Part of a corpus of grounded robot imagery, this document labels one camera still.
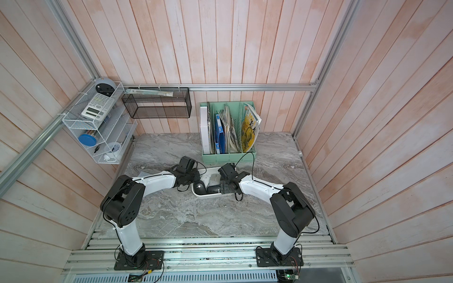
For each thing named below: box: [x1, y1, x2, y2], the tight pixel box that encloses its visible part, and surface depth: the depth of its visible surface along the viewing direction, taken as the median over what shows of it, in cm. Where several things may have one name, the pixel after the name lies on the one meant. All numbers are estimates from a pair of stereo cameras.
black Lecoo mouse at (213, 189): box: [206, 185, 222, 194], surface depth 94 cm
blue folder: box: [214, 113, 226, 155], surface depth 100 cm
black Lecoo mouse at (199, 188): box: [193, 180, 208, 196], surface depth 92 cm
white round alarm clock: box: [103, 141, 122, 163], surface depth 94 cm
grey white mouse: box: [208, 173, 222, 187], surface depth 97 cm
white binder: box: [199, 106, 211, 155], surface depth 97 cm
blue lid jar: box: [78, 133, 98, 147], surface depth 78 cm
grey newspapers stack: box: [215, 104, 242, 154], surface depth 102 cm
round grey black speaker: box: [94, 77, 117, 98], surface depth 83 cm
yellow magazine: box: [241, 103, 262, 153], surface depth 103 cm
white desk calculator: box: [80, 92, 116, 121], surface depth 79 cm
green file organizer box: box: [199, 100, 257, 164], surface depth 103 cm
